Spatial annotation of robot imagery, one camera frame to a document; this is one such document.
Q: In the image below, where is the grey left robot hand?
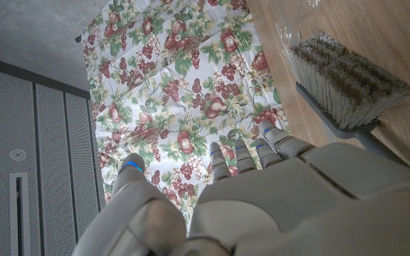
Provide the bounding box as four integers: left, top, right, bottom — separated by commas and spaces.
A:
72, 120, 410, 256

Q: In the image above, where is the grey brush with pale bristles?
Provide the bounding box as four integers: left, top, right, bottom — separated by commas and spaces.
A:
288, 31, 410, 178

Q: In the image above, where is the clear plastic clamshell container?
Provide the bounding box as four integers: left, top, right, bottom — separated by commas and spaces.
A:
274, 0, 322, 49

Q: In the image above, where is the floral fruit print backdrop cloth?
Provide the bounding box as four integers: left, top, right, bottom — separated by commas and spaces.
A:
80, 0, 291, 228

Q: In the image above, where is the white ceiling vent slot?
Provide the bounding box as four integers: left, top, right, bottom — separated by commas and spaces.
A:
9, 171, 32, 256

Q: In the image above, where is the round white ceiling fixture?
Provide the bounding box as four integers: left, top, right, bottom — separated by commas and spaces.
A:
9, 148, 28, 162

